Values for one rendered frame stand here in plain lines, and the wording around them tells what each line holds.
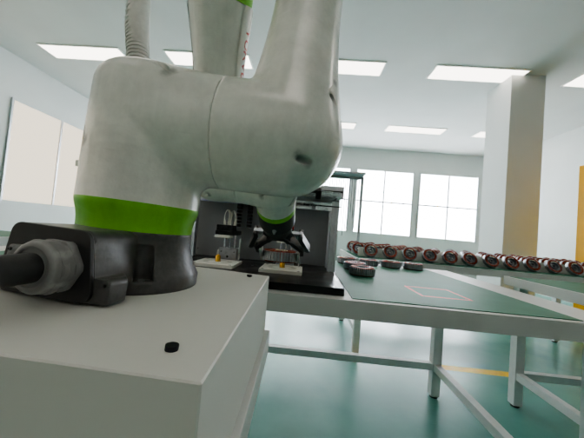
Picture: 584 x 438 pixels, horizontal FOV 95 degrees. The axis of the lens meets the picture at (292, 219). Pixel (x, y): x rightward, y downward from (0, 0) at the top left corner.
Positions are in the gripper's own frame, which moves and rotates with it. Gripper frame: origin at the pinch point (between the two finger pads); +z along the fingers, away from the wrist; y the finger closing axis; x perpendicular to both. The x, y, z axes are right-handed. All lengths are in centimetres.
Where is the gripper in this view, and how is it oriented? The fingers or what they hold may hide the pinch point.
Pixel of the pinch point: (280, 255)
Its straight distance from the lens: 87.2
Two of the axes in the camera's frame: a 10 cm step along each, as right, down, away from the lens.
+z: 0.0, 5.4, 8.4
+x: -1.0, 8.3, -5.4
